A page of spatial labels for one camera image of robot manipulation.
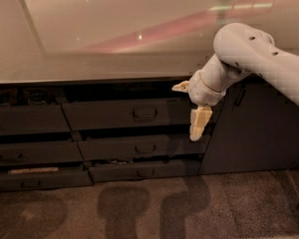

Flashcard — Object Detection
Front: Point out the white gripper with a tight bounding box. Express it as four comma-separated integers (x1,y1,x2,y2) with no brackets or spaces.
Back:
171,71,226,141

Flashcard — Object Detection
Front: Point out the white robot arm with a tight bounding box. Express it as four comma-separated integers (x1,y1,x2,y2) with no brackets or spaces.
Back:
172,23,299,141

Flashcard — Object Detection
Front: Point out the grey cabinet door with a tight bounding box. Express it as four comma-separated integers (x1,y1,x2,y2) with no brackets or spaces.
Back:
200,77,299,174

